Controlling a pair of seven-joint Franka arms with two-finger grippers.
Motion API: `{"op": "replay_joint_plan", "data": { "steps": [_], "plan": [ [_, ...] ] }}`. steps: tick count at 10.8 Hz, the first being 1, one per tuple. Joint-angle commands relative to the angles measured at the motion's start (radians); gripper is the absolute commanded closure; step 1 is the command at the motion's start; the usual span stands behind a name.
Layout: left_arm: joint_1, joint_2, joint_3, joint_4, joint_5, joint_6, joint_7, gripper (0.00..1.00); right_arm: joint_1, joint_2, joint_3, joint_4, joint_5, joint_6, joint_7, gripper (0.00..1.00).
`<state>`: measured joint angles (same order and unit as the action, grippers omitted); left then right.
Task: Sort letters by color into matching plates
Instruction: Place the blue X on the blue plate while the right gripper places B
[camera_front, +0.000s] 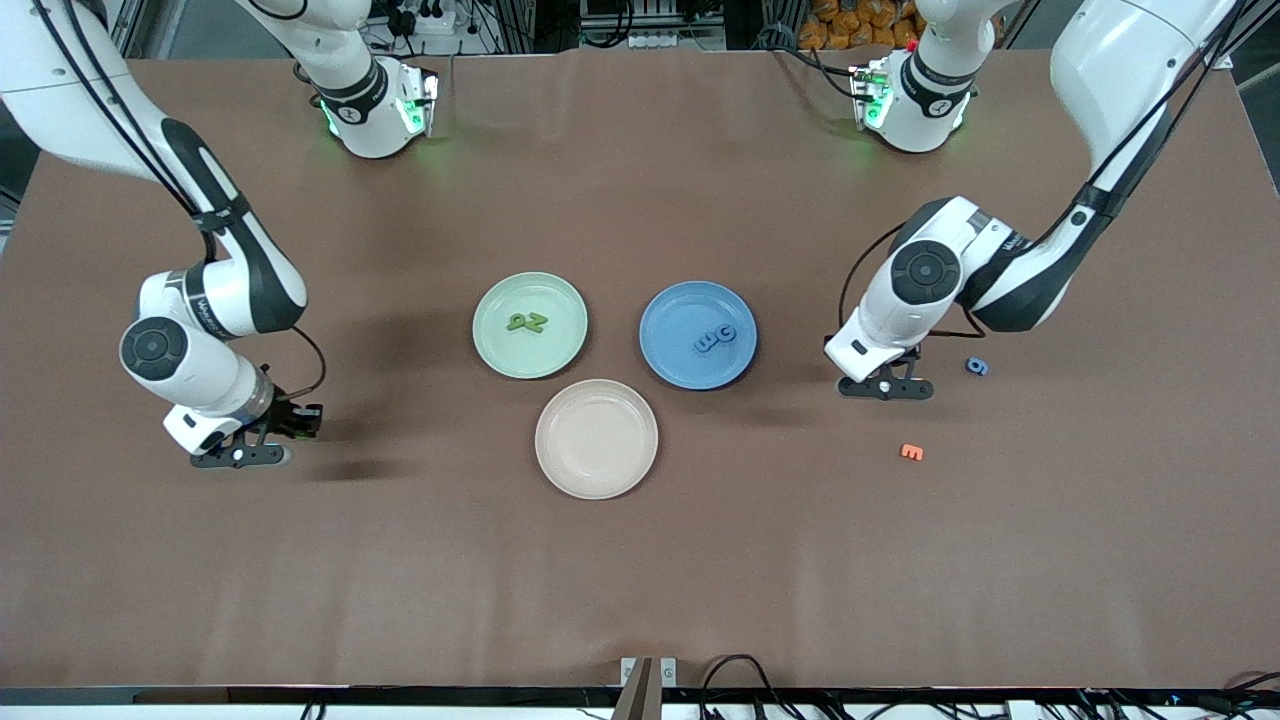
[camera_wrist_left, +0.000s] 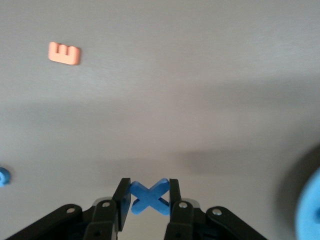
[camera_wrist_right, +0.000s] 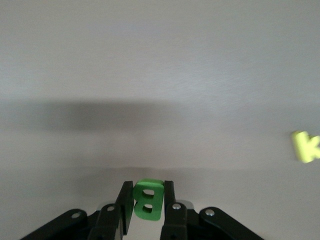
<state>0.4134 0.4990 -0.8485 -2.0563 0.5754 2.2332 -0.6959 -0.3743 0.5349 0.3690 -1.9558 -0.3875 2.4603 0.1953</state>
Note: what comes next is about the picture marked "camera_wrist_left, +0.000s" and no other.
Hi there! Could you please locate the blue plate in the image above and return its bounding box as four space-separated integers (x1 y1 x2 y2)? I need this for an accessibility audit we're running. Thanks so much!
294 166 320 240

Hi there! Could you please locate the blue foam letter X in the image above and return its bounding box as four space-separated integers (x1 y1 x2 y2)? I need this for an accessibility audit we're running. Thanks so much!
129 177 171 216

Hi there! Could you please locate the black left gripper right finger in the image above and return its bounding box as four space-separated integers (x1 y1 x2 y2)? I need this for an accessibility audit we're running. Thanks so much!
163 178 268 240

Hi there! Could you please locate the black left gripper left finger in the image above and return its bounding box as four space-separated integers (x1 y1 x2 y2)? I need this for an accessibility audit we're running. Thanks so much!
9 177 132 240

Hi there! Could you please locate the orange foam letter E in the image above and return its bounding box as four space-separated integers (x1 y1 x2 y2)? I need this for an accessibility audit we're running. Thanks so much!
47 41 82 66

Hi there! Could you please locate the brown table cover sheet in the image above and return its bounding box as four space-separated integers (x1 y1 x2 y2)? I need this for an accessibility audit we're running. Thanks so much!
0 0 320 240

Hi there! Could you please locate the blue foam number nine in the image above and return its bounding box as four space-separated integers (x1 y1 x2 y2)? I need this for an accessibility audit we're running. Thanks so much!
0 166 12 188

